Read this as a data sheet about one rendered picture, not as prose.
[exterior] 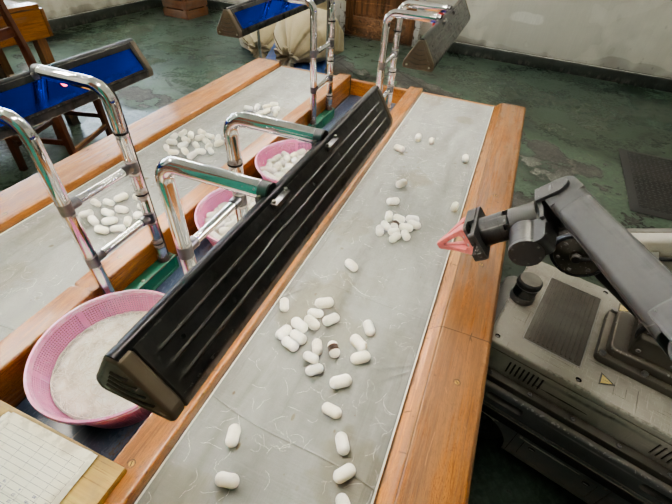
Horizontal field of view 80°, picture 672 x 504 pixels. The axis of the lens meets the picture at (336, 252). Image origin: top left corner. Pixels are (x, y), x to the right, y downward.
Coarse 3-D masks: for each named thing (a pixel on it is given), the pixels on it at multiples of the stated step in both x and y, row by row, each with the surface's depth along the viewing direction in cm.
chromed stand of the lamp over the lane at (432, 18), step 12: (408, 0) 126; (396, 12) 115; (408, 12) 114; (420, 12) 113; (444, 12) 124; (384, 24) 118; (396, 24) 131; (444, 24) 112; (384, 36) 120; (396, 36) 133; (384, 48) 122; (396, 48) 135; (384, 60) 125; (396, 60) 138; (384, 72) 128; (384, 96) 139
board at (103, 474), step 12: (0, 408) 59; (12, 408) 59; (36, 420) 58; (96, 468) 54; (108, 468) 54; (120, 468) 54; (84, 480) 53; (96, 480) 53; (108, 480) 53; (72, 492) 52; (84, 492) 52; (96, 492) 52; (108, 492) 52
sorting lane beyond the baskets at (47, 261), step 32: (256, 96) 160; (288, 96) 161; (192, 128) 137; (160, 160) 120; (224, 160) 122; (128, 192) 107; (32, 224) 96; (64, 224) 96; (0, 256) 88; (32, 256) 88; (64, 256) 88; (0, 288) 81; (32, 288) 81; (64, 288) 82; (0, 320) 75
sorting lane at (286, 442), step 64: (448, 128) 146; (384, 192) 113; (448, 192) 114; (320, 256) 92; (384, 256) 93; (320, 320) 78; (384, 320) 79; (256, 384) 68; (320, 384) 68; (384, 384) 69; (192, 448) 60; (256, 448) 60; (320, 448) 60; (384, 448) 61
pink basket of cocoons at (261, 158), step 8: (272, 144) 125; (280, 144) 127; (288, 144) 128; (296, 144) 128; (264, 152) 123; (272, 152) 126; (280, 152) 127; (288, 152) 129; (256, 160) 117; (264, 160) 123; (256, 168) 114; (264, 176) 111
